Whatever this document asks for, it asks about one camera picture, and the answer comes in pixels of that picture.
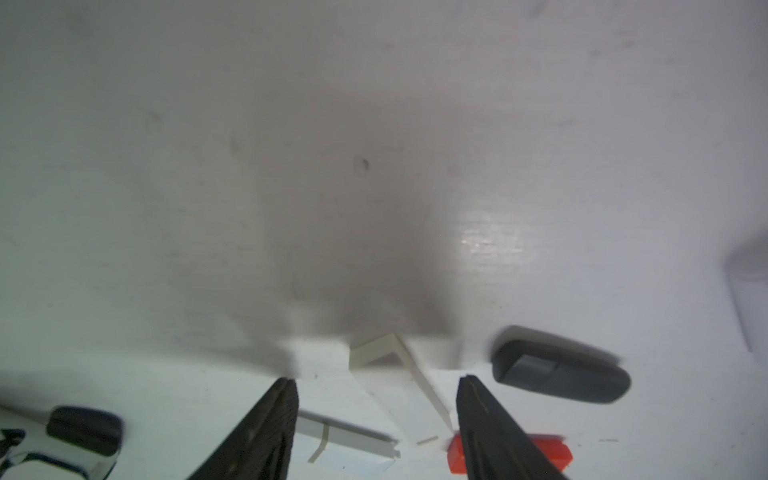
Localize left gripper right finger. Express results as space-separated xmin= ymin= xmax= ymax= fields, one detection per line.
xmin=456 ymin=375 xmax=566 ymax=480

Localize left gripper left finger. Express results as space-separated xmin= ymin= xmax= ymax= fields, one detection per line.
xmin=190 ymin=377 xmax=299 ymax=480

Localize white usb drive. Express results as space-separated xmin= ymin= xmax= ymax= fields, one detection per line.
xmin=725 ymin=235 xmax=767 ymax=366
xmin=292 ymin=412 xmax=401 ymax=479
xmin=348 ymin=334 xmax=453 ymax=445

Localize red rectangular usb drive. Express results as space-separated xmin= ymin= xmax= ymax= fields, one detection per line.
xmin=446 ymin=434 xmax=573 ymax=475

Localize black oval usb drive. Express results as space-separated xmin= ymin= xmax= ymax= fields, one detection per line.
xmin=491 ymin=340 xmax=632 ymax=404

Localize black binder clips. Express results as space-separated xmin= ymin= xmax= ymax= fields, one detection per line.
xmin=1 ymin=406 xmax=124 ymax=479

